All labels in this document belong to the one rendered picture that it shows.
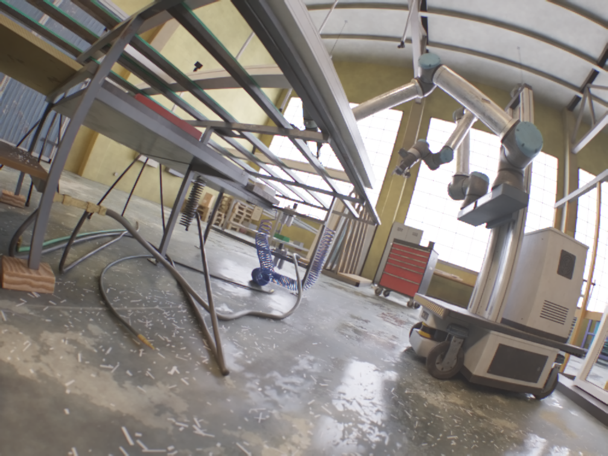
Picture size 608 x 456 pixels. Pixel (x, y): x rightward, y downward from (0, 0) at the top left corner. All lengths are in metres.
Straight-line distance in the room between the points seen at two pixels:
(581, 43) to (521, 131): 9.09
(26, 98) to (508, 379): 7.68
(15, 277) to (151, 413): 0.49
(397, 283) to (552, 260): 3.14
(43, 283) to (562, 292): 1.99
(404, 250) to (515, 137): 3.36
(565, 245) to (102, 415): 1.74
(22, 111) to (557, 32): 13.53
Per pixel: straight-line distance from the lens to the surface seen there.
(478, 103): 1.34
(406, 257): 4.28
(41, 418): 0.49
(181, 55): 8.59
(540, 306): 1.46
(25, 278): 0.81
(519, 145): 1.26
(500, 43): 10.20
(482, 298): 1.67
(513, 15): 9.53
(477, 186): 1.81
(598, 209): 3.09
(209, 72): 1.25
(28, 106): 6.90
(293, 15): 0.71
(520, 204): 1.35
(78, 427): 0.48
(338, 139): 1.15
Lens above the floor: 0.37
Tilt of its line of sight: 4 degrees up
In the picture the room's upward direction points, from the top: 20 degrees clockwise
